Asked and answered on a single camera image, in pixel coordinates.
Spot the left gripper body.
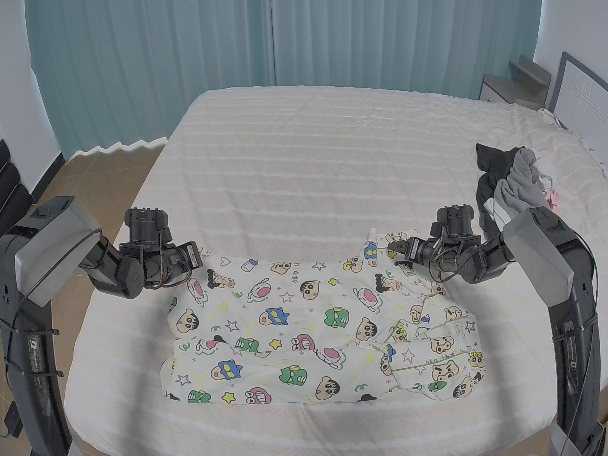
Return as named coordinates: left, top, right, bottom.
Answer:
left=165, top=240, right=201, bottom=276

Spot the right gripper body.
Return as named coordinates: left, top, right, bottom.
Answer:
left=406, top=236, right=445, bottom=267

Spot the white printed pyjama top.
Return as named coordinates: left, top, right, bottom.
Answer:
left=161, top=228, right=487, bottom=405

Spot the pile of clothes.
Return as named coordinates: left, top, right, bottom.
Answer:
left=475, top=143, right=561, bottom=231

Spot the bed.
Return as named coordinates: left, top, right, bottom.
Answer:
left=64, top=51, right=608, bottom=456

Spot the grey bedside table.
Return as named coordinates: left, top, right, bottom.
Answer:
left=479, top=55, right=552, bottom=110

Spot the blue-green curtain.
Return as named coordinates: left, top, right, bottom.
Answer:
left=24, top=0, right=274, bottom=158
left=270, top=0, right=544, bottom=98

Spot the black power adapter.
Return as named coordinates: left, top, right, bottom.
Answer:
left=0, top=399, right=22, bottom=438

